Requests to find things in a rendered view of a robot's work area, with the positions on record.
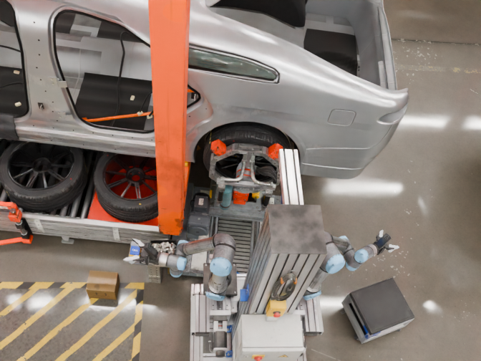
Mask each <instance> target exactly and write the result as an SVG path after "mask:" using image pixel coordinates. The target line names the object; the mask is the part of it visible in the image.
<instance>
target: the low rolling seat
mask: <svg viewBox="0 0 481 361"><path fill-rule="evenodd" d="M342 306H343V309H342V310H341V313H342V314H344V313H346V314H347V316H348V318H349V320H350V322H351V324H352V326H353V328H354V330H355V332H356V335H354V339H355V340H358V341H360V342H361V343H362V344H363V343H365V342H368V341H370V340H373V339H376V338H377V337H381V336H383V335H385V334H388V333H390V332H393V331H397V332H400V331H401V329H402V328H403V327H405V326H406V325H408V324H409V323H410V322H411V321H412V320H413V319H414V314H413V312H412V310H411V309H410V307H409V305H408V304H407V301H406V299H405V298H404V296H403V294H402V293H401V291H400V289H399V287H398V286H397V283H396V282H395V280H394V278H389V279H385V280H384V281H380V282H377V283H376V284H372V285H369V286H367V287H364V288H361V289H358V290H356V291H353V292H351V293H350V294H347V296H346V297H345V299H344V300H343V301H342Z"/></svg>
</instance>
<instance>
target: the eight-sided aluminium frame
mask: <svg viewBox="0 0 481 361"><path fill-rule="evenodd" d="M249 149H250V150H249ZM236 153H239V154H247V155H257V156H263V157H264V158H265V159H266V160H268V161H269V162H270V163H272V164H273V165H274V166H275V167H277V169H276V172H277V183H273V184H274V185H279V183H280V180H281V178H280V170H279V162H278V158H276V159H275V160H274V159H272V158H270V157H268V148H267V147H264V146H258V145H246V144H240V143H234V144H232V145H229V146H228V147H226V153H225V154H223V155H220V156H217V155H216V154H215V153H211V157H210V170H209V177H210V178H211V179H213V180H214V181H215V182H216V180H217V178H220V177H224V176H223V175H221V174H220V173H219V172H217V171H216V170H215V164H216V162H217V161H219V160H222V159H224V158H227V157H228V156H231V155H233V154H236ZM262 182H270V183H272V182H273V179H272V178H269V179H267V180H264V181H262ZM264 190H265V189H261V188H253V191H252V192H251V193H259V192H260V191H264Z"/></svg>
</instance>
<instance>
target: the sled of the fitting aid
mask: <svg viewBox="0 0 481 361"><path fill-rule="evenodd" d="M215 190H216V182H215V181H214V180H213V179H211V183H210V210H209V215H210V216H214V217H221V218H234V219H240V220H247V221H260V222H263V218H264V215H265V212H266V209H265V208H264V207H262V205H263V202H264V199H265V190H264V191H261V212H260V213H250V212H243V211H231V210H223V209H216V208H214V203H215Z"/></svg>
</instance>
